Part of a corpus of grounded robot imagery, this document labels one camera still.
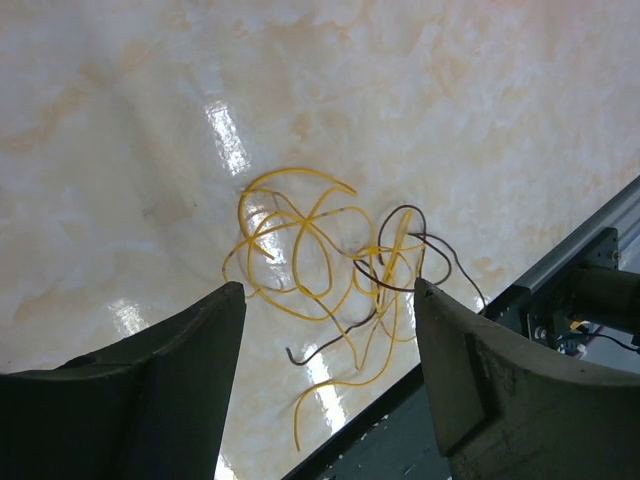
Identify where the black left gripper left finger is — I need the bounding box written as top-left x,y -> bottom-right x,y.
1,282 -> 246,479

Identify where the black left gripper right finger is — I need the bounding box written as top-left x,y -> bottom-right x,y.
414,278 -> 639,479

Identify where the tangled wire bundle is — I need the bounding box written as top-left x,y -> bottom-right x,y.
222,167 -> 489,451

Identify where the aluminium frame rail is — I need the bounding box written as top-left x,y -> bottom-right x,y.
485,177 -> 639,325

